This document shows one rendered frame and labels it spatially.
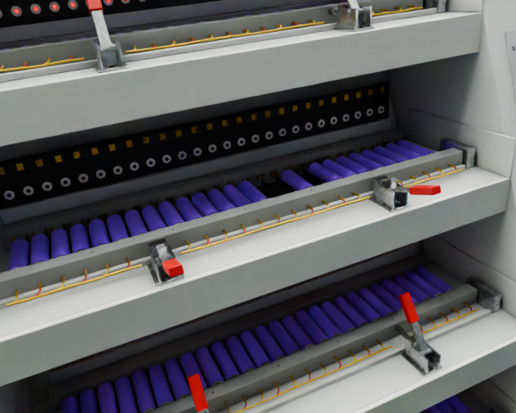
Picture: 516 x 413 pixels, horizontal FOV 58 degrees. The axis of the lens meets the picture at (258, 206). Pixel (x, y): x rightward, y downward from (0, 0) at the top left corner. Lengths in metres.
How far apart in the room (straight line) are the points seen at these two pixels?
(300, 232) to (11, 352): 0.29
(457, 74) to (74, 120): 0.47
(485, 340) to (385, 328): 0.13
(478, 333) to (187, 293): 0.39
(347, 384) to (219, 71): 0.38
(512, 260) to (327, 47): 0.37
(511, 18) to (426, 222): 0.27
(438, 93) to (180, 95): 0.38
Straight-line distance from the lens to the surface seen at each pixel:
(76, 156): 0.59
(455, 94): 0.68
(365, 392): 0.59
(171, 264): 0.40
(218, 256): 0.48
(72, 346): 0.46
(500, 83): 0.65
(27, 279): 0.49
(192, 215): 0.52
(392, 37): 0.56
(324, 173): 0.60
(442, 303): 0.68
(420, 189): 0.50
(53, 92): 0.44
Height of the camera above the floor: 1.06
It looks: 7 degrees down
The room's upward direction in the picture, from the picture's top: 13 degrees counter-clockwise
